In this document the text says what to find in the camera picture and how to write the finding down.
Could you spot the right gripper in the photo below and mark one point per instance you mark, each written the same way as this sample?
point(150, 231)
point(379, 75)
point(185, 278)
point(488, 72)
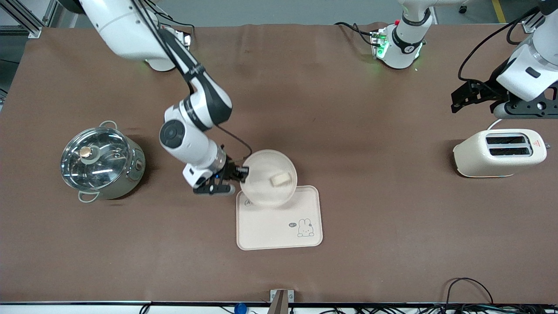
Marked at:
point(229, 168)

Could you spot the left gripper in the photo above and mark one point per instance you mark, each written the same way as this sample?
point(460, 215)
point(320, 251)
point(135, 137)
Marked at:
point(485, 90)

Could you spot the round cream plate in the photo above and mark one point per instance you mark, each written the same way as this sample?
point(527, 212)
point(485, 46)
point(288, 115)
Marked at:
point(261, 183)

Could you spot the small pale bun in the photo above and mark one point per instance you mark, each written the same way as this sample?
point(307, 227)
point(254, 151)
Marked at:
point(280, 179)

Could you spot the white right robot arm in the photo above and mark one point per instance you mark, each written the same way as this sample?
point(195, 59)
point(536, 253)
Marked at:
point(187, 135)

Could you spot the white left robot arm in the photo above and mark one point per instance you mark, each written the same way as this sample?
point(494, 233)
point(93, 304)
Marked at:
point(403, 46)

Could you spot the cream two-slot toaster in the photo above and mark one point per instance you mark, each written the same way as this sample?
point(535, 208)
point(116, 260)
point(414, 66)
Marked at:
point(479, 159)

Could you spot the cream rabbit print tray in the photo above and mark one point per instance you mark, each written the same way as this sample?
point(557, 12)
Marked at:
point(279, 231)

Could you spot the black caster wheel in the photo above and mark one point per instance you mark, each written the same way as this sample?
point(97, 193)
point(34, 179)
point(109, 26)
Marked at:
point(462, 8)

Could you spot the pale green electric pot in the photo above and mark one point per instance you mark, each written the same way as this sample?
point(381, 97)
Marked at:
point(133, 174)

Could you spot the brown table cover cloth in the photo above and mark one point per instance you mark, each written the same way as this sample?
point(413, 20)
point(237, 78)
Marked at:
point(348, 131)

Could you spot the blue round knob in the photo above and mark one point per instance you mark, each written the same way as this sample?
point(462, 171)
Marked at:
point(240, 308)

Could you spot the glass pot lid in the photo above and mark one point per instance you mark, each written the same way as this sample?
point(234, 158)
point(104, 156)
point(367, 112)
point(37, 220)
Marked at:
point(93, 159)

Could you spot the aluminium frame profile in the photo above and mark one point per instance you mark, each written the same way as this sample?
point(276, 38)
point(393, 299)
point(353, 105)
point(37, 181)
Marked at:
point(532, 22)
point(22, 19)

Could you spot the grey metal camera bracket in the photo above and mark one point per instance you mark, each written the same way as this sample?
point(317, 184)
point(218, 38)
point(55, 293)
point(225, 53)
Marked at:
point(281, 301)

